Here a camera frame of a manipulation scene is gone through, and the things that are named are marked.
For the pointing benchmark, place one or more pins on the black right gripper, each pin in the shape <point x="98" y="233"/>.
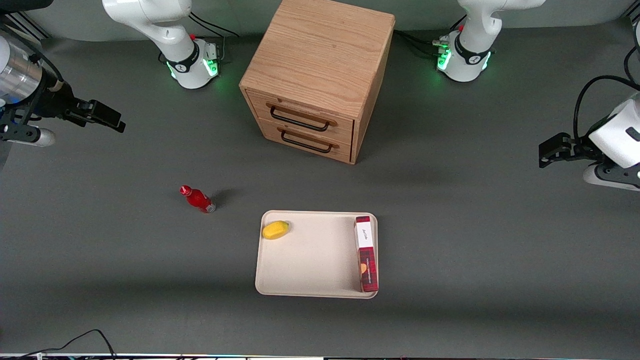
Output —
<point x="54" y="103"/>

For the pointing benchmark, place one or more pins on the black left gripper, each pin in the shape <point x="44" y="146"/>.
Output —
<point x="575" y="148"/>

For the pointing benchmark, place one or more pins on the red coke bottle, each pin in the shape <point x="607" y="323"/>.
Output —
<point x="198" y="199"/>

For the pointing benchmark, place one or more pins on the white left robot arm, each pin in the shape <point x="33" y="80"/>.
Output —
<point x="472" y="45"/>

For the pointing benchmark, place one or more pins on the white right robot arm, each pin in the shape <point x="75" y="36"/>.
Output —
<point x="167" y="30"/>

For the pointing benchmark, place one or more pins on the beige plastic tray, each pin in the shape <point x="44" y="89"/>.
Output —
<point x="315" y="260"/>

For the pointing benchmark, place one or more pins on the plain wooden drawer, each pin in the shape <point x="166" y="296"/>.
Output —
<point x="272" y="134"/>

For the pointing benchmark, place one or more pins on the yellow toy mango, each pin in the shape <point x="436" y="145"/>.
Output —
<point x="275" y="230"/>

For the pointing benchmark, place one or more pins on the wooden drawer with notched edge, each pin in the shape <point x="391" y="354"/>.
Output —
<point x="345" y="127"/>

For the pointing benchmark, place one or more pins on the red rectangular snack box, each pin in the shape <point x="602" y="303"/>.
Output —
<point x="366" y="250"/>

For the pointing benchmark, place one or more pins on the wooden drawer cabinet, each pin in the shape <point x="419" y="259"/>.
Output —
<point x="320" y="55"/>

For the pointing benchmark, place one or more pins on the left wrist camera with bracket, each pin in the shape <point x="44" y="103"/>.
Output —
<point x="612" y="177"/>

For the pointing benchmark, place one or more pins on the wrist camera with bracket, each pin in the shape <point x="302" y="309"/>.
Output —
<point x="30" y="134"/>
<point x="612" y="177"/>

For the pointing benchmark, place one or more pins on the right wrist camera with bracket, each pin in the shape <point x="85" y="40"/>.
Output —
<point x="30" y="134"/>

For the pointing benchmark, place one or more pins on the aluminium frame profile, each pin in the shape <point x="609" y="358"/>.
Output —
<point x="25" y="26"/>

